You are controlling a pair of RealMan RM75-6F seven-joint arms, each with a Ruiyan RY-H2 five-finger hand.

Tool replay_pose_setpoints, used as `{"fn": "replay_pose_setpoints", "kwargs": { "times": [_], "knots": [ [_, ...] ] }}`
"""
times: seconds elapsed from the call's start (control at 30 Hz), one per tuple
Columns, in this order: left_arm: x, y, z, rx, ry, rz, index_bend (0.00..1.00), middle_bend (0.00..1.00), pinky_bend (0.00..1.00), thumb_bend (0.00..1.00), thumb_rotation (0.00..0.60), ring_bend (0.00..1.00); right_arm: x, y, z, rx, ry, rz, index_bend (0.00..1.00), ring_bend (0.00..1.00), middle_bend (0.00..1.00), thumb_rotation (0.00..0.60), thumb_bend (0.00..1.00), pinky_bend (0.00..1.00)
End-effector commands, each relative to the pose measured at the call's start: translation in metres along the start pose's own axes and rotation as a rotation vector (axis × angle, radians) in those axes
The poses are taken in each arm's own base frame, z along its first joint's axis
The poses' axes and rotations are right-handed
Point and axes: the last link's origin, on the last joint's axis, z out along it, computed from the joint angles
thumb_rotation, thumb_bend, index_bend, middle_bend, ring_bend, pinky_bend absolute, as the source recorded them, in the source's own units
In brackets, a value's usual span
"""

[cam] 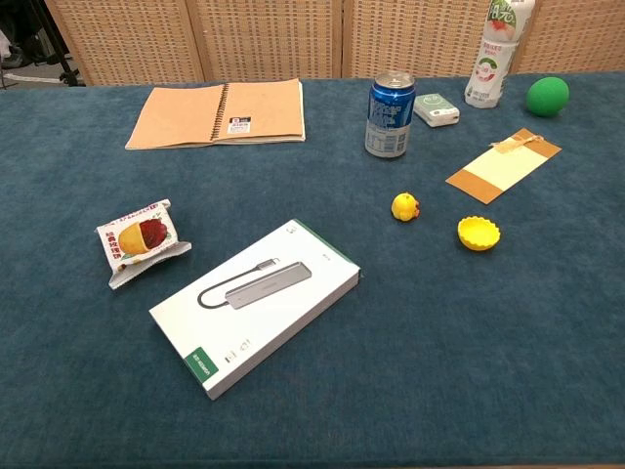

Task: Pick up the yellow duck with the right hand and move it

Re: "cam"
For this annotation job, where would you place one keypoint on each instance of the small yellow round object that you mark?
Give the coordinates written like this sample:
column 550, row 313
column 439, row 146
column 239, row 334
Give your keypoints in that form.
column 405, row 207

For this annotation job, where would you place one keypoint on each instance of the yellow cupcake mould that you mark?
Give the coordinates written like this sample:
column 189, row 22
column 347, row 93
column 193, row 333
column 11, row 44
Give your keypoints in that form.
column 478, row 237

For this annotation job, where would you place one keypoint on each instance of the cardboard piece with white label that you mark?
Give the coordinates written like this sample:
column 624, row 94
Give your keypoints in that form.
column 503, row 166

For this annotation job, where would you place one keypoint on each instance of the blue table cloth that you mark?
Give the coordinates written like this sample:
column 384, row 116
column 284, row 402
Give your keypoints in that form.
column 312, row 195

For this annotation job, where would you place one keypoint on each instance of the white USB hub box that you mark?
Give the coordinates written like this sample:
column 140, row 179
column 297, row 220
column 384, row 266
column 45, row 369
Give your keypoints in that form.
column 254, row 312

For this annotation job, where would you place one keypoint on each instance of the blue drink can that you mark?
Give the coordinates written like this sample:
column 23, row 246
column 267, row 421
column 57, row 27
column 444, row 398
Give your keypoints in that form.
column 388, row 122

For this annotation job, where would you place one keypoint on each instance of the brown spiral notebook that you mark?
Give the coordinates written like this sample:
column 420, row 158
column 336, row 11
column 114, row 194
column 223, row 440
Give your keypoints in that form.
column 185, row 117

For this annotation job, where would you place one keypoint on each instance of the small green white box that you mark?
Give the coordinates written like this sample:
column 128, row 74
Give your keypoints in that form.
column 434, row 108

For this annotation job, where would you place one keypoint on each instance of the white snack packet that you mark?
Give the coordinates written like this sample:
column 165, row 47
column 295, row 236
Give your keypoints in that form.
column 137, row 239

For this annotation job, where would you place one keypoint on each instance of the wicker folding screen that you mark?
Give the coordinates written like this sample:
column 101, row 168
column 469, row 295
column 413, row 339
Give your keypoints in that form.
column 268, row 39

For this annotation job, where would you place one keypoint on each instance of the plastic drink bottle yellow cap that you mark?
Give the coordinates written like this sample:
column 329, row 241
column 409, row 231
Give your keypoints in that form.
column 488, row 73

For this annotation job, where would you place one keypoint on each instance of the green foam ball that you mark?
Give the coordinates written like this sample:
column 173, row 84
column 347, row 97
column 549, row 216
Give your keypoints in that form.
column 547, row 97

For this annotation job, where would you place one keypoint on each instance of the black tripod stand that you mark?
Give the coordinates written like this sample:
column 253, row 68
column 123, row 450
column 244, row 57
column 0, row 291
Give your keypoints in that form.
column 70, row 75

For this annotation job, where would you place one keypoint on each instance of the black office chair base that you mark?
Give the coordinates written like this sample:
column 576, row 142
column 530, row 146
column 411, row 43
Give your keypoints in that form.
column 11, row 57

